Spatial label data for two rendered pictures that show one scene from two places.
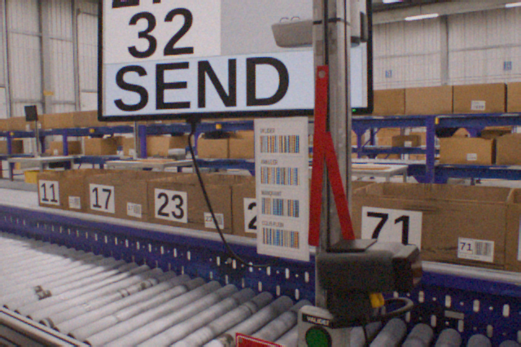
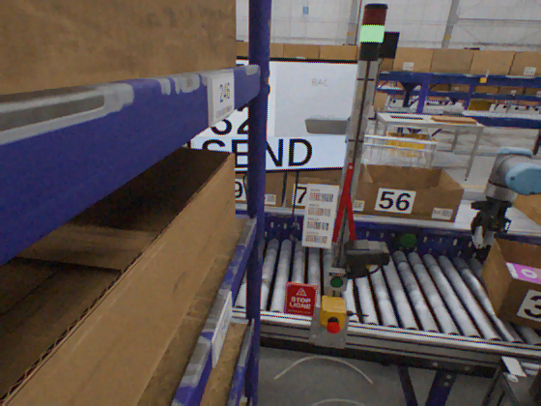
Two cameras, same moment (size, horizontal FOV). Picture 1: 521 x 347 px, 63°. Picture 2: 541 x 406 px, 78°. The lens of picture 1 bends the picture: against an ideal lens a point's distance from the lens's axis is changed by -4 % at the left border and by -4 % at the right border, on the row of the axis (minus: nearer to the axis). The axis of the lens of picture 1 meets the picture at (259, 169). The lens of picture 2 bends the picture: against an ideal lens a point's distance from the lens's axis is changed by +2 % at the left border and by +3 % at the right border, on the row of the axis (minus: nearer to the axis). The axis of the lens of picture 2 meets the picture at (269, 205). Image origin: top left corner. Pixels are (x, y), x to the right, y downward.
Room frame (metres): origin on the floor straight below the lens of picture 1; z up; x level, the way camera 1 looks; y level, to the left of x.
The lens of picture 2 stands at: (-0.07, 0.47, 1.56)
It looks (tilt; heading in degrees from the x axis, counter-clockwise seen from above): 25 degrees down; 333
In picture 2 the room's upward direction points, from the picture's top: 2 degrees clockwise
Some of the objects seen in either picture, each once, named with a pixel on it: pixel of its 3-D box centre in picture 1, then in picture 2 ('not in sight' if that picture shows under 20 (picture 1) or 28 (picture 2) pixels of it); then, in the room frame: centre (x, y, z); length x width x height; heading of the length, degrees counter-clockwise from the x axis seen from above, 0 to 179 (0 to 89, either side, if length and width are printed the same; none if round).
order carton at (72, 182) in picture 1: (86, 189); not in sight; (2.07, 0.84, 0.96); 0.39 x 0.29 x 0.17; 58
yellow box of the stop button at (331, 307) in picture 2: not in sight; (345, 315); (0.52, -0.10, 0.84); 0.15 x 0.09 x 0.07; 57
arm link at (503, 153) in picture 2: not in sight; (509, 166); (0.52, -0.69, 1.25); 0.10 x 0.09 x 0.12; 135
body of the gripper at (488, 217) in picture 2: not in sight; (494, 214); (0.52, -0.69, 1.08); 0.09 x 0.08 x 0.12; 148
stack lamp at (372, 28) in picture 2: not in sight; (373, 26); (0.59, -0.10, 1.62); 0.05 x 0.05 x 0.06
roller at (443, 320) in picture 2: not in sight; (429, 290); (0.59, -0.59, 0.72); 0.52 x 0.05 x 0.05; 147
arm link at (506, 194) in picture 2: not in sight; (501, 190); (0.52, -0.70, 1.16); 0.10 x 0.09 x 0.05; 58
